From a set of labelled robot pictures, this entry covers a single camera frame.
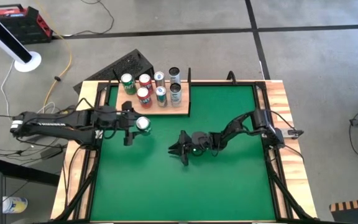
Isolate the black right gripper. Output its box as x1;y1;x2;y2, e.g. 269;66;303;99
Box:
168;130;214;166

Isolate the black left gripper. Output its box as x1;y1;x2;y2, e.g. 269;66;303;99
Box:
101;101;152;146

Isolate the green Sprite can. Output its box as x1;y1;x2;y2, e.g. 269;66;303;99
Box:
120;73;138;96
134;116;152;135

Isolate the red Fanta can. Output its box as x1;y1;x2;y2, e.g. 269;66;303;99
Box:
136;86;153;109
138;73;154;91

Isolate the blue Red Bull can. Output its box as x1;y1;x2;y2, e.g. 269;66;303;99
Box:
155;86;168;108
153;71;167;88

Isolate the tall white Celsius can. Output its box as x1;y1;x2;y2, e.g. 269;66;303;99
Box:
169;83;183;108
168;67;181;85

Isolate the green table mat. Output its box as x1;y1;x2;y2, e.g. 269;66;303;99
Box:
89;84;277;222

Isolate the black perforated metal box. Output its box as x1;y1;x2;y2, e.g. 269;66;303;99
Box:
73;49;156;95

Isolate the black power adapter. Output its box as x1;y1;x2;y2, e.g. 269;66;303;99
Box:
40;144;65;161

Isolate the white and black floor stand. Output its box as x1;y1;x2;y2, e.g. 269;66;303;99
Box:
0;2;43;73

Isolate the red and black toolbox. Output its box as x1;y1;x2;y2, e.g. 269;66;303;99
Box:
0;3;54;45

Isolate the white and yellow wipes canister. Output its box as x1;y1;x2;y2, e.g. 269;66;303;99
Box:
2;195;29;215

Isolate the black box with striped edge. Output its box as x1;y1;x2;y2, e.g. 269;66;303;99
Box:
329;197;358;224

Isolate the wooden shelf with black frame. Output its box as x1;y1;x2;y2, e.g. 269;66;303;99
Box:
104;68;191;120

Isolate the long yellow cable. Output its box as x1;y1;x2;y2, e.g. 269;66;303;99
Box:
41;29;73;124

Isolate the black aluminium table frame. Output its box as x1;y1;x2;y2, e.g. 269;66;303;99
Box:
54;80;318;224

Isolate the black floor cable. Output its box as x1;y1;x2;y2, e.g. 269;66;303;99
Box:
53;0;116;39

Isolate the white cable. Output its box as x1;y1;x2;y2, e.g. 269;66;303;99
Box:
0;60;57;133

